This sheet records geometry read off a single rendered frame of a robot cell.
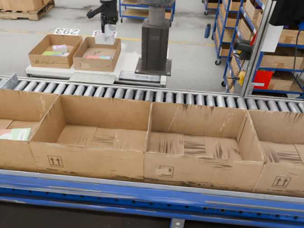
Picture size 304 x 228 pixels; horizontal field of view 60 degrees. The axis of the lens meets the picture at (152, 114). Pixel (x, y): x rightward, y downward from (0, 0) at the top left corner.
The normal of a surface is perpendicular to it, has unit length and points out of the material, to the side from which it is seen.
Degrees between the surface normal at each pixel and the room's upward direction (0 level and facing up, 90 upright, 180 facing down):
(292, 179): 91
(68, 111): 90
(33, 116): 89
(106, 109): 89
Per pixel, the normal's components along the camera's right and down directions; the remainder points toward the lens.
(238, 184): -0.07, 0.62
